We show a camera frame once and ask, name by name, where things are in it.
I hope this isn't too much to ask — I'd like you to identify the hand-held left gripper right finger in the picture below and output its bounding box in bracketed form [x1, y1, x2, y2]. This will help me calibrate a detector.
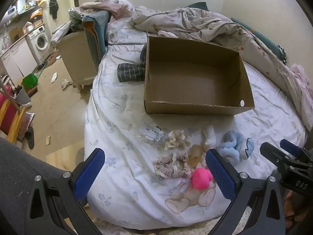
[205, 149, 286, 235]

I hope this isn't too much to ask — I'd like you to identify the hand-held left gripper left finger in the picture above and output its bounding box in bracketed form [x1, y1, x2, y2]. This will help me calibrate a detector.
[24, 148, 105, 235]

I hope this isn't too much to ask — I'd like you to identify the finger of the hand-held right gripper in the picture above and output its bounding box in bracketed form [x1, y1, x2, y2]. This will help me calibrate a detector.
[260, 142, 294, 169]
[280, 139, 313, 163]

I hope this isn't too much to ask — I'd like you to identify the bright pink toy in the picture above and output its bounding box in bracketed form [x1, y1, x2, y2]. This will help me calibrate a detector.
[191, 167, 214, 190]

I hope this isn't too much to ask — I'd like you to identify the light blue fluffy sock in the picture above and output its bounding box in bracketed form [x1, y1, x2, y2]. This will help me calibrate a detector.
[217, 130, 255, 165]

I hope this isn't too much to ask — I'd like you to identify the white sock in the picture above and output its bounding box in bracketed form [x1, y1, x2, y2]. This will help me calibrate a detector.
[201, 125, 218, 151]

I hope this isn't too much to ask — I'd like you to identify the pink lace-trimmed scrunchie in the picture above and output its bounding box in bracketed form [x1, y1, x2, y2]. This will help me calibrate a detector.
[154, 152, 195, 179]

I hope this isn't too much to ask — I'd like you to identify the clear plastic packet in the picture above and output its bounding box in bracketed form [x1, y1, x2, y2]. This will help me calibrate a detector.
[139, 126, 165, 144]

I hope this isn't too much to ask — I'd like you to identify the brown cardboard box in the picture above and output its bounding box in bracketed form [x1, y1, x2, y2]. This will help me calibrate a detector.
[143, 36, 255, 115]

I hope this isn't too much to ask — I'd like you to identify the person's right hand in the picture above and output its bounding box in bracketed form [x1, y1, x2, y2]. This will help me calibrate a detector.
[285, 190, 304, 228]

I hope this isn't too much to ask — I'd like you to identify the translucent amber plastic piece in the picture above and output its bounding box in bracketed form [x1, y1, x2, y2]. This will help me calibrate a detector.
[187, 144, 208, 168]

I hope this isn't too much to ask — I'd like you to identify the beige frilly scrunchie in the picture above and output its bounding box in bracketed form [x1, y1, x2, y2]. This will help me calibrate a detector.
[164, 129, 188, 150]

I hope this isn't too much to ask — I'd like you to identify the white floral bed quilt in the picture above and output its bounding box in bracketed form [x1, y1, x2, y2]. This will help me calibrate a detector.
[84, 0, 307, 230]

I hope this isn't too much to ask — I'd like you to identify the black slipper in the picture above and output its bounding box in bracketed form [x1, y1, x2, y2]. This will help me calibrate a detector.
[24, 126, 35, 150]

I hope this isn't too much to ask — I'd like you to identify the pink fluffy garment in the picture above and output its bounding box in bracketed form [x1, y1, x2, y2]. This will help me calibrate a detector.
[290, 64, 313, 96]

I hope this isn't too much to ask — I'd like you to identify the person's dark grey clothing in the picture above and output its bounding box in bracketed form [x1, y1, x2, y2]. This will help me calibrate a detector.
[0, 137, 98, 235]

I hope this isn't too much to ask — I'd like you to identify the yellow wooden rack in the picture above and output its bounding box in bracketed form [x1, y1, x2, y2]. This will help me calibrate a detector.
[0, 76, 32, 144]

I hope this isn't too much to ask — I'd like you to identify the grey bin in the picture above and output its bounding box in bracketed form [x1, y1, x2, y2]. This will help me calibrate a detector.
[13, 86, 32, 106]

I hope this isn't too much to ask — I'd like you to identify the red suitcase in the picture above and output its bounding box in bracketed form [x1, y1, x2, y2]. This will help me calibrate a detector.
[0, 84, 18, 137]

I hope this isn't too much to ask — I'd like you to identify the dark grey striped cloth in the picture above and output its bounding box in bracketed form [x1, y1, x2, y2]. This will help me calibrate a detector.
[117, 45, 147, 82]

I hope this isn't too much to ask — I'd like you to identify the green plastic basin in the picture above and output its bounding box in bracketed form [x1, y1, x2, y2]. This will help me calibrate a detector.
[22, 74, 40, 89]

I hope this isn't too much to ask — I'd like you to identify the teal headboard cushion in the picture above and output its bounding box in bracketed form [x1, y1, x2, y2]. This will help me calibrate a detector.
[231, 17, 286, 61]

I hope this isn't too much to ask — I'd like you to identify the beige bedside cabinet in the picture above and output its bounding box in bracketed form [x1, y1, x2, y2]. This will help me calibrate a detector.
[57, 31, 101, 90]

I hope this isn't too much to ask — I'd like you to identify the brown door mat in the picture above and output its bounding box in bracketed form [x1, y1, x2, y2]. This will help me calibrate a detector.
[44, 50, 60, 69]

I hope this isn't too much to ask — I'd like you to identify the white floor cabinet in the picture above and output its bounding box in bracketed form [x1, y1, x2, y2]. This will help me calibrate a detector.
[0, 38, 37, 79]

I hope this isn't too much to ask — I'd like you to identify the beige floral blanket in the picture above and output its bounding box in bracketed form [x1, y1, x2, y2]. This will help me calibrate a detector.
[130, 6, 313, 130]

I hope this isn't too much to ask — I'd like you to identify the white washing machine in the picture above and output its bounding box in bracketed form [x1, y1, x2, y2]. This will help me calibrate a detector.
[26, 26, 50, 52]

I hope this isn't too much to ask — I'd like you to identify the pile of clothes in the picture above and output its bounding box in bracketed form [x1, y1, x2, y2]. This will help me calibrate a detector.
[50, 17, 85, 48]

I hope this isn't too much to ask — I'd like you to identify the silver foil bag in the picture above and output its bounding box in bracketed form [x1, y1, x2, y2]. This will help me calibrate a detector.
[68, 7, 86, 21]

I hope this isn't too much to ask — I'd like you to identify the dark teal pillow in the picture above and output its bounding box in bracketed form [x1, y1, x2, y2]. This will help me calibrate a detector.
[185, 2, 209, 11]

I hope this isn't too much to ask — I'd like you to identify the pale pink quilt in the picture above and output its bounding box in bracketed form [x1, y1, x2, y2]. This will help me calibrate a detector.
[79, 0, 134, 21]

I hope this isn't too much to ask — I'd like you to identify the black hanging garment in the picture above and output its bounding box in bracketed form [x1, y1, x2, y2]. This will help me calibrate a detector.
[49, 0, 59, 19]

